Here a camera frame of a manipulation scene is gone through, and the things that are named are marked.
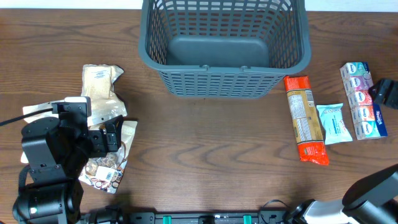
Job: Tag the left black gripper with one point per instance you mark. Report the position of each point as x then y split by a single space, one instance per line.
97 148

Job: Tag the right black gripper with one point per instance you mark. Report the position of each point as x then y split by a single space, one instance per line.
388 88

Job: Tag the multicolour tissue pack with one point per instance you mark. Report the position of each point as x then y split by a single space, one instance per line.
367 117

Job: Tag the light blue wipes packet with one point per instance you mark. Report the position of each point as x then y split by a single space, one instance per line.
332 121

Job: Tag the orange cracker package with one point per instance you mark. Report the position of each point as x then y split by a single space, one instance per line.
307 130

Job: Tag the grey plastic basket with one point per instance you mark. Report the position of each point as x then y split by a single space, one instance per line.
224 48

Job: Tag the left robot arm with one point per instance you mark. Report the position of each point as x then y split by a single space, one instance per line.
57 150

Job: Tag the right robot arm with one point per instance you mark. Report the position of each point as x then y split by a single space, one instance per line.
369 200

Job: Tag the beige pouch upper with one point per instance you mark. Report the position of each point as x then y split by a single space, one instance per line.
98 85

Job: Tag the beige pouch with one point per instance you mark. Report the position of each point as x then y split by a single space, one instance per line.
98 85
30 109

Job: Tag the brown snack pouch with window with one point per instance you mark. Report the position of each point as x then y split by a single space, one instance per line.
106 173

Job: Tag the beige pouch far left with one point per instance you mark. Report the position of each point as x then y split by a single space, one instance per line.
30 109

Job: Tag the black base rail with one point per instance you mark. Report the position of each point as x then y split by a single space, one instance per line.
113 215

